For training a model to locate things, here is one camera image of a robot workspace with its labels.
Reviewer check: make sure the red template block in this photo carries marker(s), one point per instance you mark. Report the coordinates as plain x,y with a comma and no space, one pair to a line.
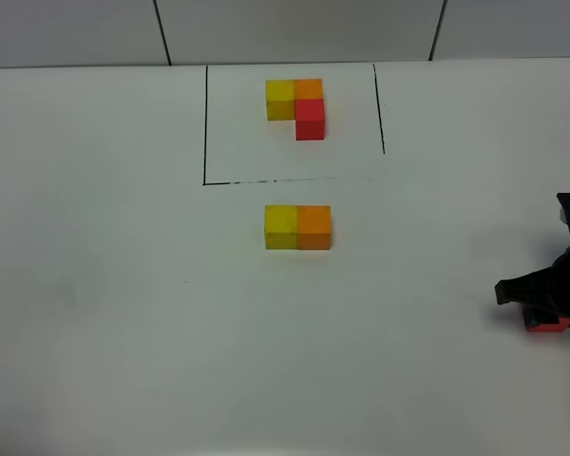
310,119

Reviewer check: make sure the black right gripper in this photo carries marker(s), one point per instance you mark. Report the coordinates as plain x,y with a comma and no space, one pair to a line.
545,293

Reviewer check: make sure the orange template block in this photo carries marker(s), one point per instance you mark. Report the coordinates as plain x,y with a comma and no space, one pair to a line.
308,89

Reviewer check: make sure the yellow template block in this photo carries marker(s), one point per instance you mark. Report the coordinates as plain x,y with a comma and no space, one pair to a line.
280,100

